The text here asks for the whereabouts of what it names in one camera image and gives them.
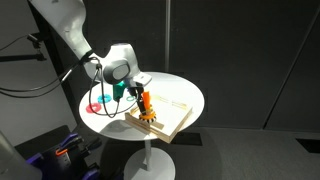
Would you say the wooden tray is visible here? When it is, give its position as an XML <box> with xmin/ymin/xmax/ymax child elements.
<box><xmin>124</xmin><ymin>94</ymin><xmax>194</xmax><ymax>145</ymax></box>

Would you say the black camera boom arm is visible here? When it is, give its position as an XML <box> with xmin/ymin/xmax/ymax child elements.
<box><xmin>0</xmin><ymin>32</ymin><xmax>48</xmax><ymax>63</ymax></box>

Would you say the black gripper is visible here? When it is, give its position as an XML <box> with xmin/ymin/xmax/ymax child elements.
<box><xmin>127</xmin><ymin>85</ymin><xmax>147</xmax><ymax>116</ymax></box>

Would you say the orange clamp handle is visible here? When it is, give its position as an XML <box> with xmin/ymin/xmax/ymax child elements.
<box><xmin>55</xmin><ymin>147</ymin><xmax>70</xmax><ymax>157</ymax></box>

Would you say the black white striped ring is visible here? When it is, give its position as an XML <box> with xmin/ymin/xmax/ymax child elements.
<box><xmin>139</xmin><ymin>118</ymin><xmax>157</xmax><ymax>127</ymax></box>

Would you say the dark cable bundle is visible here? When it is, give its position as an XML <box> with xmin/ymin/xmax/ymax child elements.
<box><xmin>0</xmin><ymin>61</ymin><xmax>85</xmax><ymax>99</ymax></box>

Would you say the orange knobbed ring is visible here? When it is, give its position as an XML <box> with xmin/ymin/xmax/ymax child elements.
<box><xmin>137</xmin><ymin>112</ymin><xmax>157</xmax><ymax>123</ymax></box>

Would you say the red ring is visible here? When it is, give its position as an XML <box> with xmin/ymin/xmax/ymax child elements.
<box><xmin>85</xmin><ymin>102</ymin><xmax>102</xmax><ymax>114</ymax></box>

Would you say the white vertical pole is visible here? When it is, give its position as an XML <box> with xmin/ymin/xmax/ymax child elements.
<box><xmin>164</xmin><ymin>0</ymin><xmax>172</xmax><ymax>74</ymax></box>

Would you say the blue dotted ring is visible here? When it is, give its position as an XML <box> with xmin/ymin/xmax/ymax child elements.
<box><xmin>96</xmin><ymin>94</ymin><xmax>113</xmax><ymax>104</ymax></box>

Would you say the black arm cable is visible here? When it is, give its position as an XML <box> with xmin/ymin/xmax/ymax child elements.
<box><xmin>87</xmin><ymin>56</ymin><xmax>132</xmax><ymax>118</ymax></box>

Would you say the blue black cart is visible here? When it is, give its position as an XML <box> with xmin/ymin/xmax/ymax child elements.
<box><xmin>25</xmin><ymin>132</ymin><xmax>103</xmax><ymax>180</ymax></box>

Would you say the white table pedestal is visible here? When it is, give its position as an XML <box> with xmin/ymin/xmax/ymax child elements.
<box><xmin>123</xmin><ymin>139</ymin><xmax>176</xmax><ymax>180</ymax></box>

